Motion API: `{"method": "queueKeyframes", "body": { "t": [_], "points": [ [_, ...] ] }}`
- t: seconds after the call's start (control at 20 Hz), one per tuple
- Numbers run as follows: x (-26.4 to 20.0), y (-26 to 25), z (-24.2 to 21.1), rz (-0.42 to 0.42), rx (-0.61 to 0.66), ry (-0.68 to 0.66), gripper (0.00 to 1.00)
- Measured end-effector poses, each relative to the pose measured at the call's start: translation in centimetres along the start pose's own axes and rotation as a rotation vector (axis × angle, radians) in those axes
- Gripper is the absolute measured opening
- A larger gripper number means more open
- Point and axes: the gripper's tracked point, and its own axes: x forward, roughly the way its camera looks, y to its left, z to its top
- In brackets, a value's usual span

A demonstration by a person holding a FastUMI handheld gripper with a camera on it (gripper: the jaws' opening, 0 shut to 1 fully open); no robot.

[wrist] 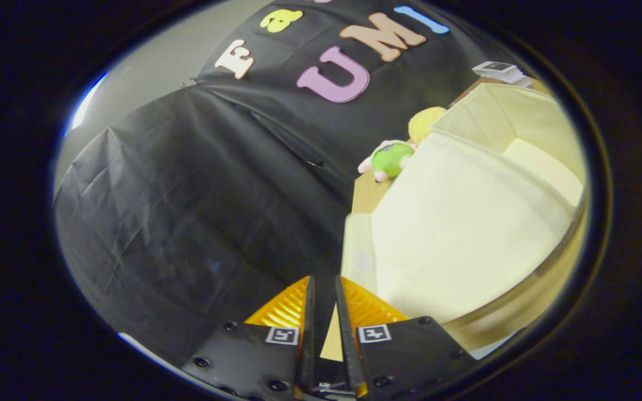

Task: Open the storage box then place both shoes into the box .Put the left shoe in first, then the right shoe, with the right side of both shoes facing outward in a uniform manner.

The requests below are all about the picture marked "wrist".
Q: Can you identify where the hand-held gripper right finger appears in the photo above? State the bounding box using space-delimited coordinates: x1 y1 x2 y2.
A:
335 275 479 400

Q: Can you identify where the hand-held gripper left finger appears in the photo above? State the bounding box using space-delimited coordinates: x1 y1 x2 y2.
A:
181 275 316 400

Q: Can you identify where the beige fabric storage box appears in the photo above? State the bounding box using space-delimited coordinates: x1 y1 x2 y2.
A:
320 82 587 363

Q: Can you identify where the pink and green plush toy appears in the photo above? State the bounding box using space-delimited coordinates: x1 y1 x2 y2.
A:
357 139 417 183

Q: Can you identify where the yellow round plush cushion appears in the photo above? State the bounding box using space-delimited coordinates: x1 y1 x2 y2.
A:
407 106 448 145

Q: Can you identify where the white book with portrait cover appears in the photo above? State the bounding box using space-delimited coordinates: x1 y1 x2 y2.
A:
471 61 522 79

